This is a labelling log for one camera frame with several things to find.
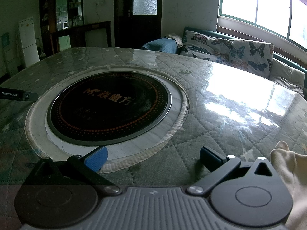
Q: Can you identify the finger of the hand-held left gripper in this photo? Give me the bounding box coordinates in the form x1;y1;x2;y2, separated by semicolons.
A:
0;90;39;101

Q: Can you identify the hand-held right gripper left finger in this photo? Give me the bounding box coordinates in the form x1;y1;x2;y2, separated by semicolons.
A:
26;146;121;194

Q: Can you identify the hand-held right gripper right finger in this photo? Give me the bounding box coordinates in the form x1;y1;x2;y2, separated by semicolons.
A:
187;147;280;195

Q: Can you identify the cream garment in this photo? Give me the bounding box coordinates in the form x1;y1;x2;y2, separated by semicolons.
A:
271;140;307;230

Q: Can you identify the blue cloth on sofa arm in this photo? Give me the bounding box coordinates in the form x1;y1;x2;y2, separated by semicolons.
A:
141;37;179;54

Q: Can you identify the round black induction cooktop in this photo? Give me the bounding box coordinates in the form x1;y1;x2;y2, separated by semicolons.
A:
47;71;173;145

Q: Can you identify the white refrigerator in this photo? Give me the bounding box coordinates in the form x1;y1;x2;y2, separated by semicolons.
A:
18;16;40;68

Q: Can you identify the dark wooden cabinet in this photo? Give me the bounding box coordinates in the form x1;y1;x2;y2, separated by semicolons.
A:
39;0;112;56

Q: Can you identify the butterfly print cushion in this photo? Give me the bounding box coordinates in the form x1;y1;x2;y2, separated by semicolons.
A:
227;38;274;79
182;30;235;64

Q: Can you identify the beige cushion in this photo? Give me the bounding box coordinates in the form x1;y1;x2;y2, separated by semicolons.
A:
269;58;306;94

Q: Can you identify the teal sofa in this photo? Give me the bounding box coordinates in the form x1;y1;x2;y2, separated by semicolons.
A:
141;26;307;99

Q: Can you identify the folded pale towel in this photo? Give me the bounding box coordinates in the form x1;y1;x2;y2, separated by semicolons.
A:
165;34;184;48

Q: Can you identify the dark wooden door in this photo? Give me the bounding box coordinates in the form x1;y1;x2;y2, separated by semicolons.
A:
114;0;162;51

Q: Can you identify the window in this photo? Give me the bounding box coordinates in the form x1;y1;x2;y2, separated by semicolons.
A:
217;0;307;51

